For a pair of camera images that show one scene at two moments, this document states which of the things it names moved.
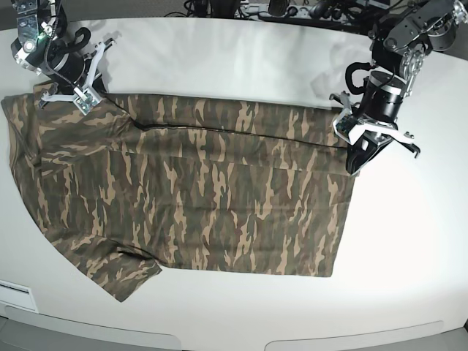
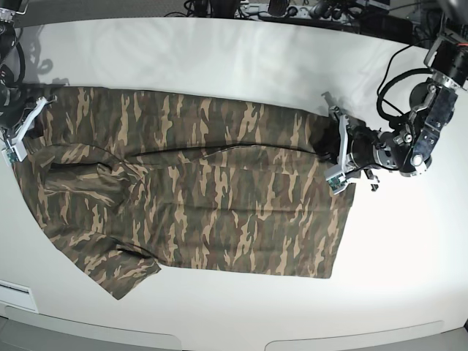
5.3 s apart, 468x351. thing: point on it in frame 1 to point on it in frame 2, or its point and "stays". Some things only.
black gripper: [382, 101] to [326, 143]
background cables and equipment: [379, 14] stays
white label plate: [17, 295] stays
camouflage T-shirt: [148, 183] stays
